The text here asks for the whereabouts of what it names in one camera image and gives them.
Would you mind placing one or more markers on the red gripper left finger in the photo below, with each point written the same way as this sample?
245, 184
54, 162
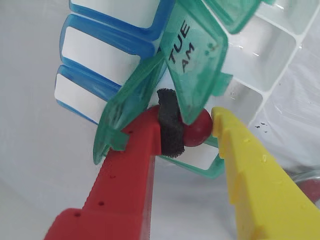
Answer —
120, 195

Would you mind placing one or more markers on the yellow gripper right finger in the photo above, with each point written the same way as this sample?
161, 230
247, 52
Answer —
262, 195

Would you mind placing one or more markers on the red ball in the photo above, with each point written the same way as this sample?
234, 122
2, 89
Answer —
200, 130
310, 189

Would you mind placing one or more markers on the clear glass bowl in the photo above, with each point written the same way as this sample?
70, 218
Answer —
303, 176

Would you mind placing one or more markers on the white tablecloth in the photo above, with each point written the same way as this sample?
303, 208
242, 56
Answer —
30, 162

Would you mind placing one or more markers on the green blue pill organizer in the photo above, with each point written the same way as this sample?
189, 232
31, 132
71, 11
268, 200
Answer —
82, 52

